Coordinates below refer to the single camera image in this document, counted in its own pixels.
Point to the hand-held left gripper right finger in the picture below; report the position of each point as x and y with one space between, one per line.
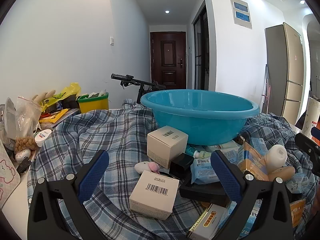
225 180

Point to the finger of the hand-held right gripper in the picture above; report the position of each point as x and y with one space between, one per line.
307 147
316 132

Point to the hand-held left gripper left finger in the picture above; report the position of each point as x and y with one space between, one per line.
92 180

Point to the pale tube with white cap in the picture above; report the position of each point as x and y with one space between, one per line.
201 155

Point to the white red cigarette pack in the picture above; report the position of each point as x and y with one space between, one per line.
207 223

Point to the blue plastic basin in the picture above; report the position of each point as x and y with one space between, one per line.
200 125

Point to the blue wipes packet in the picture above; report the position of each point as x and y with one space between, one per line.
202 171

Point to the black tray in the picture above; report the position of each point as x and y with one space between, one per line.
200 192

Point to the white tissue pack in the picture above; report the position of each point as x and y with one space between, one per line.
225 148

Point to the white round bottle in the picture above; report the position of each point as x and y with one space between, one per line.
276 156

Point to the blue printed tissue packet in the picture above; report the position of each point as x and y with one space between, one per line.
300 182

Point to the teal tube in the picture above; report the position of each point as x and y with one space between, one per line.
190 150

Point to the small black box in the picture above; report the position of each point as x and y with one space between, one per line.
181 165

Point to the light blue box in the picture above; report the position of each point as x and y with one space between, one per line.
258 146

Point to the blue plaid cloth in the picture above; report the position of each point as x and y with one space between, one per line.
105 130

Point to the pink white plush toy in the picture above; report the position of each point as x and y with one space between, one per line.
143 167

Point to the white box with barcode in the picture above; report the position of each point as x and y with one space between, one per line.
152 200
162 150

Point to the grey folded rack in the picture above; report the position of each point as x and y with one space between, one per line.
266 90

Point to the orange box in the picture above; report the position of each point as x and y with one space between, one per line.
298 212

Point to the white jar red label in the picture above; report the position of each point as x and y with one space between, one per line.
42 137

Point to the beige refrigerator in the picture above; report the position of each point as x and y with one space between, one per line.
290 67

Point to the stack of books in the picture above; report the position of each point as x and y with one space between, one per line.
57 116

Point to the small white gadget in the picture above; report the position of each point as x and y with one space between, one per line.
22 155

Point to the yellow green bin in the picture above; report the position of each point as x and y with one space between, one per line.
92 105

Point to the brown fuzzy toy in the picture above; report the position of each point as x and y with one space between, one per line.
23 143

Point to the pink bear print box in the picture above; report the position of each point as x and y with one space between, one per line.
7 175

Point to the clear zip bag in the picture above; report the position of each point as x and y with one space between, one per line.
25 117

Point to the yellow plastic bag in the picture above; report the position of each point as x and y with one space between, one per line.
67 91

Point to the beige plush toy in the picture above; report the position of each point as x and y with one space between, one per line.
42 96

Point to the grey pouch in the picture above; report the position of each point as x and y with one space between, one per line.
7 120

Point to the brown entrance door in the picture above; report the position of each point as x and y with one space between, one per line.
167 55

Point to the black framed glass door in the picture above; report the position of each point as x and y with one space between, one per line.
200 42

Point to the white light switch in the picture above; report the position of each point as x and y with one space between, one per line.
112 41

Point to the white wall panel blue windows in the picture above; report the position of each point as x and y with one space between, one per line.
241 12

